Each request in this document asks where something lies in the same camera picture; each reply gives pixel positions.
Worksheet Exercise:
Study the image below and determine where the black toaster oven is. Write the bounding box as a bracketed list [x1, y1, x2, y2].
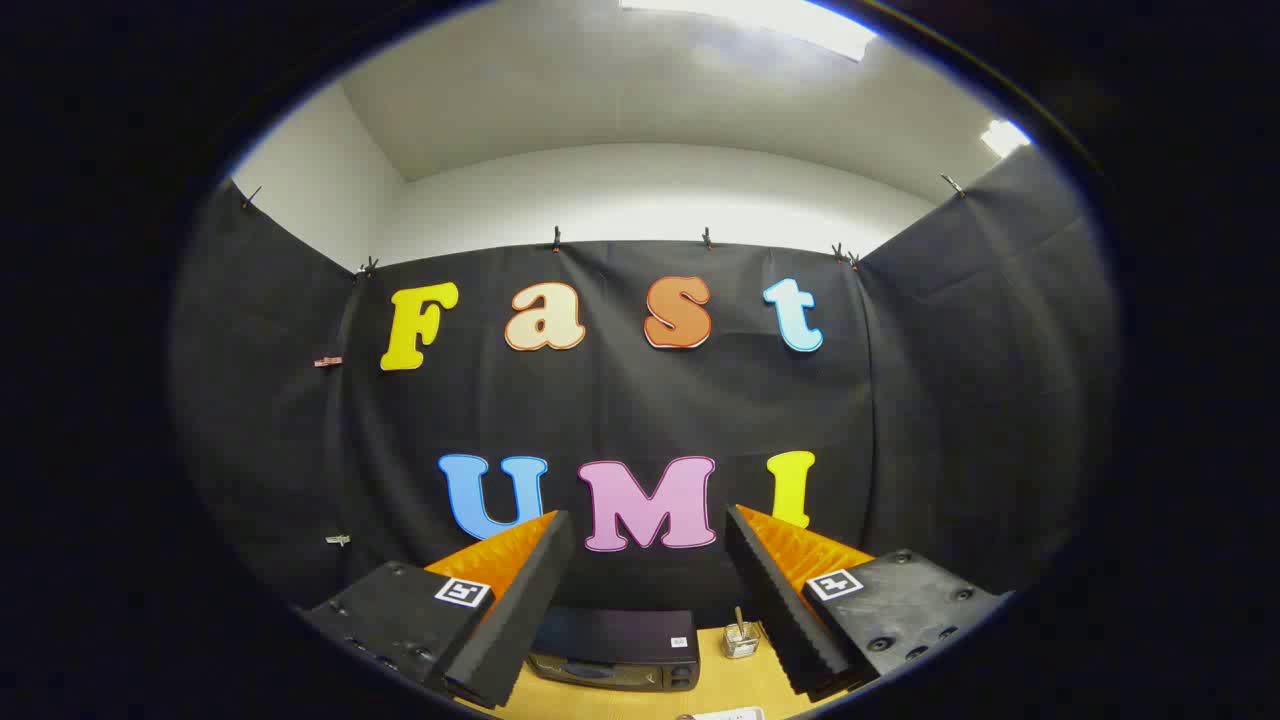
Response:
[527, 606, 701, 693]

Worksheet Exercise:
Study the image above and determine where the long ceiling light panel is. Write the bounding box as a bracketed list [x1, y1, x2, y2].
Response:
[618, 0, 879, 63]

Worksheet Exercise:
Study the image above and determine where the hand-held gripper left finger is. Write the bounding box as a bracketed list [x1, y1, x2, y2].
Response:
[300, 510, 578, 710]

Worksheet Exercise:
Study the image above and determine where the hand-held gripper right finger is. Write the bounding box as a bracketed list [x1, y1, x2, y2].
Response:
[724, 504, 1007, 699]

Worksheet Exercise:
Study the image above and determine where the row of black cloth clips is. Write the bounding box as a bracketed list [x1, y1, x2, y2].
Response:
[240, 175, 969, 279]

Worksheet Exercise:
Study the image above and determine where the small ceiling light panel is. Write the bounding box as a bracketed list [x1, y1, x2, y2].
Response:
[980, 118, 1033, 159]

